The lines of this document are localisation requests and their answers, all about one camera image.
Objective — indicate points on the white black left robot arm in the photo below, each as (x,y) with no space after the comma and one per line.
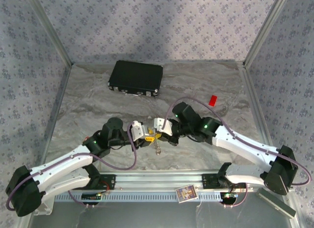
(61,164)

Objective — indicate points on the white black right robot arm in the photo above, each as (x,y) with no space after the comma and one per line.
(245,144)

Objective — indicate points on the red toy brick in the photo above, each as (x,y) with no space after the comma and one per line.
(213,100)

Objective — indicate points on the small picture card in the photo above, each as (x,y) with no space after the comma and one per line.
(186,193)

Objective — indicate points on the black hard case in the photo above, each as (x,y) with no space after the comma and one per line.
(137,76)

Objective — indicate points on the small circuit board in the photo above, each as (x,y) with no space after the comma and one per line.
(89,196)
(229,197)

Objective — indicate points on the grey metal bar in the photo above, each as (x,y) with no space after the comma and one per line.
(274,202)

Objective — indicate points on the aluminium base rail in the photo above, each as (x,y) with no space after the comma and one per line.
(159,180)

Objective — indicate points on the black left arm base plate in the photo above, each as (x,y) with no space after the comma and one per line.
(111,181)

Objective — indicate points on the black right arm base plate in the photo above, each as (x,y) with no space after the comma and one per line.
(208,181)

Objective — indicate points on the aluminium frame post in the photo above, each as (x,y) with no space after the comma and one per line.
(50,29)
(265,29)

